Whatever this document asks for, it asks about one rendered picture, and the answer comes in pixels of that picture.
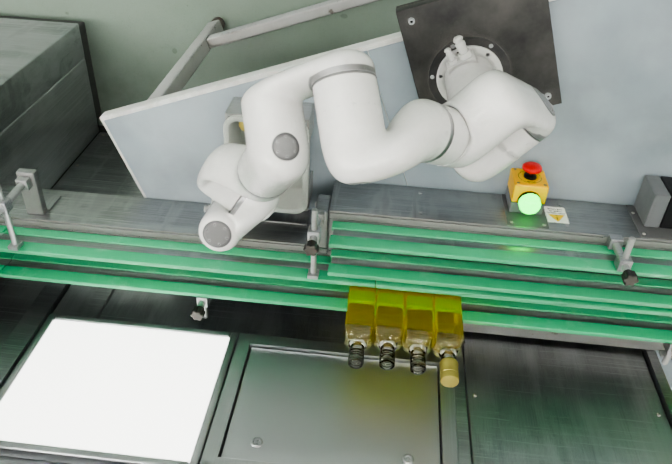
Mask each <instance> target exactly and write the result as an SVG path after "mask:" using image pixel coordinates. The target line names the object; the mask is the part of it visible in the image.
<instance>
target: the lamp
mask: <svg viewBox="0 0 672 464"><path fill-rule="evenodd" d="M518 205H519V208H520V210H521V211H522V212H523V213H525V214H534V213H536V212H537V211H539V209H540V207H541V200H540V197H539V195H538V194H537V193H535V192H532V191H527V192H524V193H522V194H521V195H520V196H519V198H518Z"/></svg>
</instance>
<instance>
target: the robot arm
mask: <svg viewBox="0 0 672 464"><path fill-rule="evenodd" d="M462 39H463V36H461V35H458V36H456V37H454V39H453V42H454V43H455V47H456V48H457V49H455V50H453V51H451V48H449V47H448V48H446V49H445V50H444V52H445V53H446V57H445V58H444V59H443V60H442V62H441V63H440V65H439V67H438V70H437V75H436V81H437V87H438V89H439V92H440V93H441V95H442V96H443V97H444V98H445V99H446V100H447V102H445V103H444V104H440V103H438V102H435V101H432V100H429V99H416V100H413V101H410V102H408V103H407V104H406V105H404V106H403V107H402V108H401V109H400V110H399V111H398V113H397V114H396V115H395V116H394V118H393V119H392V120H391V122H390V123H389V125H388V127H387V129H385V125H384V119H383V113H382V107H381V102H380V96H379V90H378V84H377V76H376V70H375V66H374V63H373V61H372V59H371V58H370V57H369V56H368V55H367V54H365V53H363V52H361V51H358V50H353V49H341V50H336V51H332V52H329V53H327V54H325V55H322V56H320V57H317V58H315V59H312V60H309V61H307V62H304V63H302V64H299V65H296V66H294V67H291V68H288V69H286V70H283V71H281V72H278V73H276V74H273V75H271V76H269V77H267V78H265V79H263V80H261V81H259V82H258V83H256V84H254V85H253V86H252V87H250V88H249V89H248V90H247V91H246V92H245V93H244V95H243V97H242V100H241V109H242V116H243V123H244V131H245V138H246V145H243V144H236V143H226V144H223V145H221V146H219V147H217V148H216V149H215V150H214V151H213V152H212V153H211V154H210V155H209V156H208V157H207V159H206V161H205V162H204V164H203V166H202V167H201V170H200V172H199V173H198V178H197V185H198V187H199V189H200V190H201V191H202V192H203V193H204V194H206V195H207V196H209V197H210V198H211V199H212V201H211V204H210V205H205V206H204V212H206V214H205V215H204V217H203V218H202V220H201V222H200V224H199V229H198V230H199V236H200V239H201V241H202V242H203V244H204V245H205V246H206V247H208V248H209V249H211V250H214V251H219V252H222V251H227V250H230V249H232V248H233V247H234V246H235V245H236V244H237V243H238V242H239V240H240V239H241V238H242V237H243V236H245V235H246V234H247V233H248V232H249V231H250V230H252V229H253V228H254V227H255V226H256V225H258V224H259V223H260V222H261V221H264V220H266V219H267V218H269V217H270V216H271V214H272V213H273V212H274V211H275V209H276V208H277V205H278V202H279V196H281V195H282V194H283V193H284V192H285V191H286V190H287V189H288V188H289V187H290V186H292V185H293V184H294V183H295V182H296V181H297V180H298V179H299V178H300V177H301V176H302V175H303V174H304V173H305V171H306V169H307V167H308V164H309V158H310V152H309V142H308V136H307V129H306V123H305V116H304V110H303V101H304V100H305V99H308V98H311V97H314V102H315V109H316V115H317V122H318V128H319V135H320V142H321V147H322V152H323V156H324V159H325V162H326V165H327V167H328V169H329V171H330V172H331V174H332V175H333V176H334V178H336V179H337V180H338V181H340V182H342V183H345V184H348V185H358V184H366V183H372V182H376V181H379V180H383V179H387V178H390V177H393V176H396V175H398V174H401V173H403V172H405V171H407V170H409V169H411V168H413V167H415V166H416V165H418V164H420V163H427V164H432V165H437V166H443V167H449V168H454V170H455V171H456V173H457V174H459V175H460V176H461V177H463V178H464V179H466V180H468V181H472V182H481V181H485V180H488V179H490V178H492V177H493V176H495V175H497V174H498V173H500V172H501V171H503V170H504V169H505V168H507V167H508V166H509V165H511V164H512V163H513V162H515V161H516V160H517V159H519V158H520V157H521V156H522V155H523V154H525V153H526V152H527V151H529V150H530V149H532V148H533V147H534V146H536V145H537V144H538V143H540V142H541V141H542V140H543V139H545V138H546V137H547V136H548V135H549V134H550V133H551V132H552V131H553V130H554V128H555V125H556V115H555V111H554V109H553V106H552V104H551V103H550V102H549V101H548V99H547V98H546V97H545V95H544V94H542V93H541V92H540V91H538V89H536V88H534V87H532V86H531V85H529V84H527V83H525V82H523V81H521V80H519V79H517V78H515V77H513V76H511V75H510V74H508V73H505V72H503V69H502V65H501V62H500V60H499V59H498V57H497V56H496V55H495V54H494V53H493V52H492V51H490V50H489V49H487V48H484V47H481V46H475V45H469V46H466V43H465V41H464V40H462Z"/></svg>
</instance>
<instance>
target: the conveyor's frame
mask: <svg viewBox="0 0 672 464"><path fill-rule="evenodd" d="M42 191H43V194H48V195H59V196H61V197H60V199H59V200H58V201H57V202H56V204H55V205H54V206H53V207H52V209H51V210H47V212H46V213H45V214H44V215H39V214H28V213H27V210H26V207H25V203H24V200H23V196H22V193H20V194H19V195H18V196H17V197H16V198H15V199H14V201H13V202H12V204H13V209H12V210H11V211H10V212H9V215H10V218H11V221H12V224H15V225H23V226H24V225H26V226H36V227H47V228H56V229H57V228H58V229H68V230H79V231H89V232H100V233H111V234H122V235H132V236H143V237H154V238H156V239H157V238H164V239H173V241H174V239H175V240H185V241H190V243H191V241H196V242H202V241H201V239H200V236H199V230H198V229H199V224H200V222H201V220H202V218H203V217H204V215H205V214H206V212H204V206H205V205H210V204H208V203H197V202H186V201H175V200H164V199H153V198H142V197H131V196H120V195H109V194H97V193H86V192H75V191H64V190H53V189H42ZM544 211H545V215H546V218H547V222H548V225H549V229H543V228H532V227H520V226H509V225H508V224H507V219H506V214H505V209H504V204H503V199H502V195H501V194H490V193H478V192H467V191H455V190H444V189H432V188H421V187H409V186H398V185H387V184H375V183H366V184H358V185H348V184H345V183H342V182H340V181H338V180H335V182H334V187H333V193H332V198H331V203H330V208H329V221H328V244H327V247H326V248H323V247H319V252H317V253H324V254H326V253H327V254H331V250H328V248H329V223H330V218H331V219H342V220H347V222H348V220H353V221H364V222H365V224H366V222H375V223H386V224H397V225H402V227H403V225H408V226H419V227H420V229H421V227H430V228H439V229H440V228H441V229H452V230H457V232H458V230H463V231H474V232H476V233H477V232H485V233H496V234H507V235H513V237H514V235H518V236H529V237H532V238H533V237H540V238H551V239H563V240H574V241H585V242H596V243H606V241H607V240H603V237H604V235H605V236H609V234H613V235H622V237H624V243H623V245H627V242H628V239H629V237H631V236H632V237H635V238H636V241H635V243H634V246H640V247H646V248H647V247H651V248H662V249H665V250H666V249H672V240H665V239H654V238H643V237H640V235H639V233H638V231H637V228H636V226H635V224H634V222H633V220H632V218H631V216H630V214H629V211H628V209H627V207H626V205H616V204H605V203H593V202H582V201H570V200H559V199H547V198H546V201H545V204H544ZM311 214H312V213H310V214H309V219H308V223H307V225H296V224H285V223H274V222H263V221H261V222H260V223H259V224H258V225H256V226H255V227H254V228H253V229H252V230H250V231H249V232H248V233H247V234H246V235H245V236H243V237H242V238H241V239H240V240H239V242H238V243H237V244H236V245H239V246H241V248H242V246H249V247H258V248H259V247H260V248H271V249H281V250H292V251H293V253H294V251H303V248H304V245H305V244H307V232H308V228H309V225H312V223H311ZM303 252H304V251H303Z"/></svg>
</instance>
